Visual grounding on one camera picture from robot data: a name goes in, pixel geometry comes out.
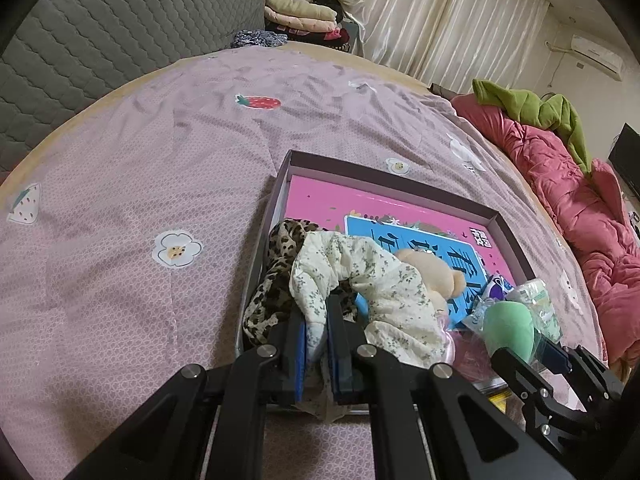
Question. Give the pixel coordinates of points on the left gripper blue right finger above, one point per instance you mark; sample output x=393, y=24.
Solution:
x=343, y=338

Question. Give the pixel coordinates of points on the pink quilted comforter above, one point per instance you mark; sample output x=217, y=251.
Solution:
x=589, y=212

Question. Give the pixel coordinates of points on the pink patterned bed sheet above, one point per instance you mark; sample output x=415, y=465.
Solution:
x=150, y=212

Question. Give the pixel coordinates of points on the teddy bear pink dress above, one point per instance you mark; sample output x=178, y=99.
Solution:
x=441, y=281

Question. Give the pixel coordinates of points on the stack of folded clothes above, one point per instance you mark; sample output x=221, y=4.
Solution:
x=314, y=22

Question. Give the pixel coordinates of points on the leopard print scrunchie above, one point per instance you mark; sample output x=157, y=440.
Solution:
x=272, y=301

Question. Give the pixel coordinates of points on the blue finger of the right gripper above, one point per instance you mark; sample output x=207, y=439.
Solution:
x=574, y=364
x=536, y=395

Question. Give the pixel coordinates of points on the purple cartoon tissue pack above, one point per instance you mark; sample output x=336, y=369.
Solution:
x=496, y=289

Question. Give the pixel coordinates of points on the green floral tissue pack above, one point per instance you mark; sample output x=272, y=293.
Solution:
x=534, y=294

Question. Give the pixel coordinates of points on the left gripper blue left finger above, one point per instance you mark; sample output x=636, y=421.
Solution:
x=285, y=379

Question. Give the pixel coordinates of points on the white floral scrunchie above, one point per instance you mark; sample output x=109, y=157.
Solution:
x=405, y=316

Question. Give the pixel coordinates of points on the grey quilted headboard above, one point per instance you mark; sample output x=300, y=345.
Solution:
x=60, y=56

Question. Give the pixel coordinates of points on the white air conditioner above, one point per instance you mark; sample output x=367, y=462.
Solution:
x=605, y=60

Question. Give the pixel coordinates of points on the green blanket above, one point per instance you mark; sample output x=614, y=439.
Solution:
x=556, y=114

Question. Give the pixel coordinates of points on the dark patterned cloth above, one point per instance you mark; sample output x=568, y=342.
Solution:
x=258, y=38

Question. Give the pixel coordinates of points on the shallow dark cardboard box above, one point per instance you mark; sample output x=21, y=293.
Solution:
x=297, y=163

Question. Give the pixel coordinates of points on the green makeup sponge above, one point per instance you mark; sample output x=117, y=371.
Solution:
x=504, y=324

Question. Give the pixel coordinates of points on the pink and blue book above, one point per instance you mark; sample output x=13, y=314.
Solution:
x=465, y=245

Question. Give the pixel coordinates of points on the white pleated curtain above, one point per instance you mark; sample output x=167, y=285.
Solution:
x=449, y=42

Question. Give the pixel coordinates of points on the black wall television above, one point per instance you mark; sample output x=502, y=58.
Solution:
x=625, y=157

